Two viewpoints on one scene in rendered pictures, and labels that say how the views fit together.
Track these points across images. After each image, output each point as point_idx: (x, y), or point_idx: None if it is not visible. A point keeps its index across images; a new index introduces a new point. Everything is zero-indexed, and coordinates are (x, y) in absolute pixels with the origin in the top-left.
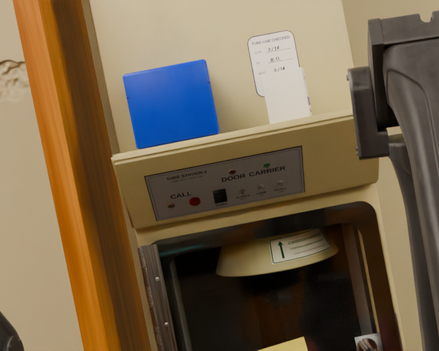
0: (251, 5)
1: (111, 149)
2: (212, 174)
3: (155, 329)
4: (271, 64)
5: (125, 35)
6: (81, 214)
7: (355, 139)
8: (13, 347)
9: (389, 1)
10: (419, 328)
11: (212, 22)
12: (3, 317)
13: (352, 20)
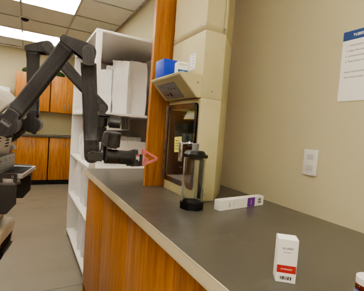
0: (192, 45)
1: (228, 92)
2: (165, 87)
3: (165, 125)
4: (192, 62)
5: (175, 53)
6: (151, 93)
7: (181, 81)
8: (101, 105)
9: (303, 47)
10: (282, 172)
11: (186, 50)
12: (103, 100)
13: (290, 55)
